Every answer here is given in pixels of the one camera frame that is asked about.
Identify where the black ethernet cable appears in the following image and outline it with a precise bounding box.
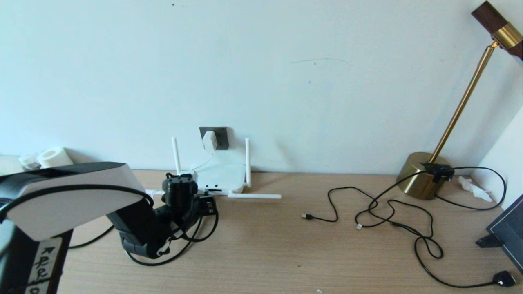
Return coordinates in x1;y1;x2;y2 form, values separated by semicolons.
69;196;218;267

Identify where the white power adapter block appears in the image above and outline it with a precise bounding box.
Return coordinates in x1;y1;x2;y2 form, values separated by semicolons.
203;131;218;152

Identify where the white router with antennas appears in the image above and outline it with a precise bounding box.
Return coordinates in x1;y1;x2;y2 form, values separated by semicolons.
145;138;282;199

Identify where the white toilet paper roll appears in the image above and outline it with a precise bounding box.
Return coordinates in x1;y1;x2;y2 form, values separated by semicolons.
37;148;74;168

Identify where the small clear plastic container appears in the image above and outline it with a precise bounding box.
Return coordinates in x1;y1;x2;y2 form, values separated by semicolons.
18;153;40;170

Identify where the brass desk lamp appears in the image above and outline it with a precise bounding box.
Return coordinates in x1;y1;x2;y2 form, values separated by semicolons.
396;0;523;201

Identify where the crumpled white tissue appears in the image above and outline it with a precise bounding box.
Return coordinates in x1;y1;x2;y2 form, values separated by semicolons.
458;176;494;203

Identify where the black plastic clip stand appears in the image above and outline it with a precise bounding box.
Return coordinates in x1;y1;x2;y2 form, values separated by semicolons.
476;234;503;248

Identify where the dark teal printed box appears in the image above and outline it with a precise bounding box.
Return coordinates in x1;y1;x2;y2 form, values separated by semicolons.
486;193;523;275

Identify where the grey wall socket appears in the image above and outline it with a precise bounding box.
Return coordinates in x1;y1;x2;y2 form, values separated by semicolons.
199;127;229;151

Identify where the black cable with silver connector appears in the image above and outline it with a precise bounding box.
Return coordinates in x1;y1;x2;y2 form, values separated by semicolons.
355;199;434;239

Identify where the black inline lamp switch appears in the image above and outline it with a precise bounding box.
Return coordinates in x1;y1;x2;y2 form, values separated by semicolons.
423;163;455;183

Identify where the black lamp base cord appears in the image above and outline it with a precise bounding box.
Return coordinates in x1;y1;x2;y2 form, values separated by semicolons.
435;167;507;212

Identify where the black lamp cable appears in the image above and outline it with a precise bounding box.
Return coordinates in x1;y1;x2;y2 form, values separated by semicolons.
355;171;516;288

